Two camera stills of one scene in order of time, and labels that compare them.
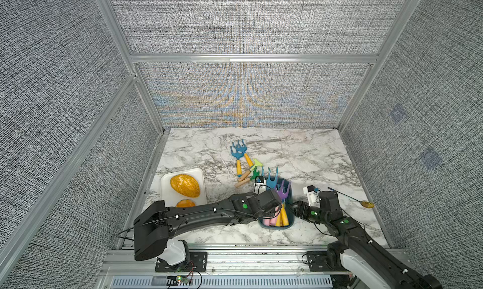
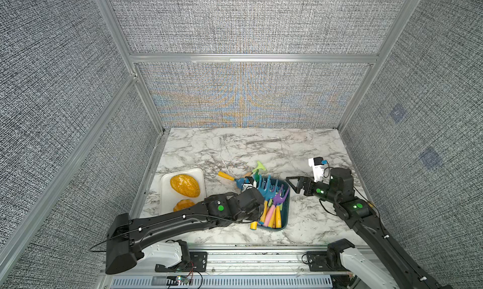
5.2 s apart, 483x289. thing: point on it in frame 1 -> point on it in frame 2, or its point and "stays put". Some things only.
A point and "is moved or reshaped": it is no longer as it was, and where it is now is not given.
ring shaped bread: [185, 203] stays put
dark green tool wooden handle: [255, 174] -> [257, 178]
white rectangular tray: [172, 198] stays put
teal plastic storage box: [289, 203] is moved or reshaped
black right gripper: [300, 204] -> [305, 181]
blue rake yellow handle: [238, 155] -> [239, 181]
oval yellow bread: [185, 185] stays put
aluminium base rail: [227, 269] stays put
